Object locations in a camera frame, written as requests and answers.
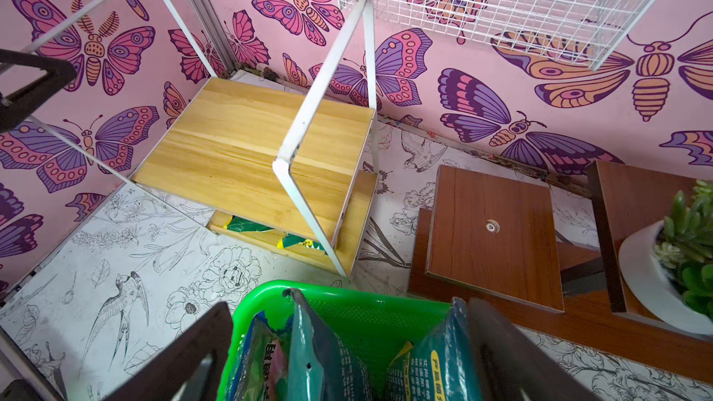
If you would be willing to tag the yellow green packet right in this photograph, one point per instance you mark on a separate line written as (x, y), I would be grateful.
(294, 243)

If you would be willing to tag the blue green soil bag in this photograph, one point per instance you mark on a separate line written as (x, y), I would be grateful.
(263, 363)

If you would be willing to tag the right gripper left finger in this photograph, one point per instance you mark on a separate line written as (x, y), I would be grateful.
(190, 368)

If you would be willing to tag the white frame wooden shelf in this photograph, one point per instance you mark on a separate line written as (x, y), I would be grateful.
(147, 105)

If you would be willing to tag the brown wooden step stand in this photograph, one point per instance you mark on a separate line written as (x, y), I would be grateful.
(494, 238)

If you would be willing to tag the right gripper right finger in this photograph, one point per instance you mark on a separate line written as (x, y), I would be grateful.
(509, 366)

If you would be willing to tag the yellow green packet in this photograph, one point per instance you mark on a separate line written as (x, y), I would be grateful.
(242, 225)
(294, 243)

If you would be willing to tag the dark green fertilizer bag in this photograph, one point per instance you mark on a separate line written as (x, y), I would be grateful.
(320, 365)
(439, 367)

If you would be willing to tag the yellow green packet left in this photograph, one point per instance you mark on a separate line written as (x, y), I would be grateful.
(242, 225)

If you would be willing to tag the green plastic basket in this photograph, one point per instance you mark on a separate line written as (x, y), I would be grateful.
(372, 325)

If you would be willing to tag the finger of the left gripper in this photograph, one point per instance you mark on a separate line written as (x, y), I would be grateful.
(20, 104)

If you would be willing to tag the succulent plant white pot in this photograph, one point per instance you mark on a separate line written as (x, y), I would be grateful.
(668, 265)

